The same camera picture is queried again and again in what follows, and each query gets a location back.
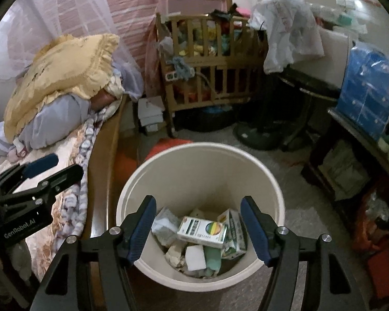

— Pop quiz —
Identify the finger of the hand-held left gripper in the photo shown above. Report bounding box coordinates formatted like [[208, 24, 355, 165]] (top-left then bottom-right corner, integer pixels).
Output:
[[0, 153, 59, 190], [0, 164, 84, 207]]

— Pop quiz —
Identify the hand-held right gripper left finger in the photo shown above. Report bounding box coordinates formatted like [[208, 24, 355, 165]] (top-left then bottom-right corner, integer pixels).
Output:
[[34, 195, 157, 311]]

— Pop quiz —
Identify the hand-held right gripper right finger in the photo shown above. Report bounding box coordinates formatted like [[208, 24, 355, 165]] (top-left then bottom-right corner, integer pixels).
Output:
[[240, 195, 367, 311]]

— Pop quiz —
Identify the green white drink carton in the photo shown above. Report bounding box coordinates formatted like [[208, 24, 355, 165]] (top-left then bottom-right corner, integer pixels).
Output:
[[217, 209, 248, 260]]

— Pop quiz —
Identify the white tissue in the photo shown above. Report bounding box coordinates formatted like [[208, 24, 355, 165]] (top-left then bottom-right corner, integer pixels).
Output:
[[151, 209, 182, 244]]

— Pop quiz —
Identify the pale yellow wad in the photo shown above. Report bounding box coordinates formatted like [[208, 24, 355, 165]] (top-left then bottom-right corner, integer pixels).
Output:
[[165, 243, 190, 268]]

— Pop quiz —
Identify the mint green cloth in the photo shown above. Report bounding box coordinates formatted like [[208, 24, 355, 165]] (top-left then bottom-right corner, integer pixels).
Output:
[[204, 246, 222, 270]]

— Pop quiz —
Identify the green white carton box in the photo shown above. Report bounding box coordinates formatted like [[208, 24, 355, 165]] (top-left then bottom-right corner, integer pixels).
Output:
[[177, 216, 229, 250]]

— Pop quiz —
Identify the cream round trash bin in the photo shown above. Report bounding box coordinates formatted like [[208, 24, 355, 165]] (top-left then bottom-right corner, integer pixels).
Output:
[[116, 142, 286, 292]]

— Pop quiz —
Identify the floral patterned bed sheet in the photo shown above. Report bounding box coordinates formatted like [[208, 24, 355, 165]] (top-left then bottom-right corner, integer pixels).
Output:
[[19, 102, 124, 286]]

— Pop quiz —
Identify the grey fleece blanket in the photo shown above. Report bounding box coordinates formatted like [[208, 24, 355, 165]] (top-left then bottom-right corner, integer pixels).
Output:
[[0, 61, 144, 169]]

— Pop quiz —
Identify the yellow ruffled pillow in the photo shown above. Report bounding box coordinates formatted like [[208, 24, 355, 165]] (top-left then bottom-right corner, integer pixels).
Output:
[[3, 33, 121, 140]]

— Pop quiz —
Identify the white cardboard box stack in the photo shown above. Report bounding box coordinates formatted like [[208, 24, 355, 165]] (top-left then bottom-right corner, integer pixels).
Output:
[[137, 96, 165, 134]]

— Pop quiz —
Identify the black basin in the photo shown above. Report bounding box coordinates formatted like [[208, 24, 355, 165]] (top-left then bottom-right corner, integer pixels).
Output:
[[178, 105, 238, 134]]

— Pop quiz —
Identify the red plastic bag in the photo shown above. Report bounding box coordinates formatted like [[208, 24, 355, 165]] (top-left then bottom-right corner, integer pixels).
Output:
[[353, 184, 389, 293]]

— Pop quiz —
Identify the dark wooden shelf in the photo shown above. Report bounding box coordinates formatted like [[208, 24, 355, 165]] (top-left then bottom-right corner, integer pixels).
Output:
[[301, 106, 389, 234]]

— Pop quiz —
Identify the white mosquito net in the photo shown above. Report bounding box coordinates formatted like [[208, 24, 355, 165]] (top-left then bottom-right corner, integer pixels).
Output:
[[0, 0, 144, 104]]

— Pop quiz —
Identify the black side table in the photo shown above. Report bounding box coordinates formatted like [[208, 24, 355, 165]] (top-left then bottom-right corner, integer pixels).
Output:
[[275, 67, 345, 152]]

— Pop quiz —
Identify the wooden baby crib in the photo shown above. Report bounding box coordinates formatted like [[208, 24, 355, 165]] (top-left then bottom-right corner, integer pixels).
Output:
[[156, 12, 270, 137]]

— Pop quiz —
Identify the blue tissue pack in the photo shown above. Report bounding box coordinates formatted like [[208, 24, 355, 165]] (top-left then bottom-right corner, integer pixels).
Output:
[[338, 47, 389, 142]]

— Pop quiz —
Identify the white appliance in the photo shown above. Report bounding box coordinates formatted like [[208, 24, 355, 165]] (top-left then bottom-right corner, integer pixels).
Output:
[[294, 25, 355, 89]]

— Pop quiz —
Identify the white plastic bag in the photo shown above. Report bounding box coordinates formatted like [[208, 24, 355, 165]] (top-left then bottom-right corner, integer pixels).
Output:
[[248, 0, 325, 74]]

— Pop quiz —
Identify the pink box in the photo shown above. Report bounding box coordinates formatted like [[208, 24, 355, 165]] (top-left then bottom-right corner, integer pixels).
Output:
[[157, 0, 233, 17]]

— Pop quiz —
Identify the wooden bed frame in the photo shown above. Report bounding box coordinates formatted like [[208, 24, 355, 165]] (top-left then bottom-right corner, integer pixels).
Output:
[[81, 94, 133, 243]]

